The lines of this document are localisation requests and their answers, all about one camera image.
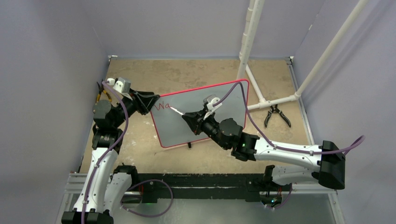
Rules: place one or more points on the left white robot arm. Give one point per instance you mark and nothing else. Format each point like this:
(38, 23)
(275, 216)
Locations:
(102, 160)

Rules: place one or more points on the aluminium frame rail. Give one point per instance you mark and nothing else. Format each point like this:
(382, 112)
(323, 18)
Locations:
(135, 198)

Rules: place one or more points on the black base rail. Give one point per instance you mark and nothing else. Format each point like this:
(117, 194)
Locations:
(247, 187)

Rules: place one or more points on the yellow handled pliers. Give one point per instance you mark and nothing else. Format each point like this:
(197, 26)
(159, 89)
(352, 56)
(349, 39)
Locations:
(102, 91)

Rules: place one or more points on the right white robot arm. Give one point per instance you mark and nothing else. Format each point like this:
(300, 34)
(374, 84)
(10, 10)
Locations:
(323, 163)

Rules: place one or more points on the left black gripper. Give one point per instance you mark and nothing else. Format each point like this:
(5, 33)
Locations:
(142, 101)

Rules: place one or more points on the pink framed whiteboard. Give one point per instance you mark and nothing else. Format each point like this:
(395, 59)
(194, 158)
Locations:
(172, 130)

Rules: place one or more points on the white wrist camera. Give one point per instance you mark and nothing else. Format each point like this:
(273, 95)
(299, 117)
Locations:
(121, 85)
(211, 104)

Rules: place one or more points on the white red marker pen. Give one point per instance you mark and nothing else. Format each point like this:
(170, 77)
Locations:
(176, 110)

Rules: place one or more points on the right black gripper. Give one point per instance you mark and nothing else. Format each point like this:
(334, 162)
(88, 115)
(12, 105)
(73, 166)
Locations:
(197, 126)

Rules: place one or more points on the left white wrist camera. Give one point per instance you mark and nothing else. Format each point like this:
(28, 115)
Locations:
(121, 85)

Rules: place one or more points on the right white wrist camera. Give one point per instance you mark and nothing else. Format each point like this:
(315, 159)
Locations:
(211, 104)

